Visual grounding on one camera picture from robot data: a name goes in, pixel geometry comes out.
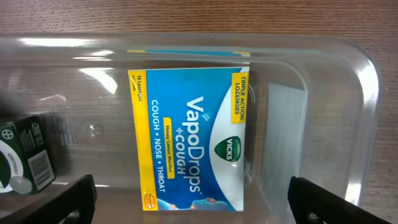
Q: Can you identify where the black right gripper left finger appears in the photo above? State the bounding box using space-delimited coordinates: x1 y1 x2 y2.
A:
1 174 97 224

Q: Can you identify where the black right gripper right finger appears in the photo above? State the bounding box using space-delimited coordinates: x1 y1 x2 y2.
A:
287 176 389 224

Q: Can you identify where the green Zam-Buk ointment box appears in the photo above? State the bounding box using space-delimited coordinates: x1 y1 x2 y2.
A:
1 116 55 195

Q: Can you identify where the blue VapoDrops lozenge box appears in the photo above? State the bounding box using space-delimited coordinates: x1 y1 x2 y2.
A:
128 67 249 212

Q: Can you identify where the clear plastic container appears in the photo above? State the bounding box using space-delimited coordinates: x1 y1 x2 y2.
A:
1 33 382 223

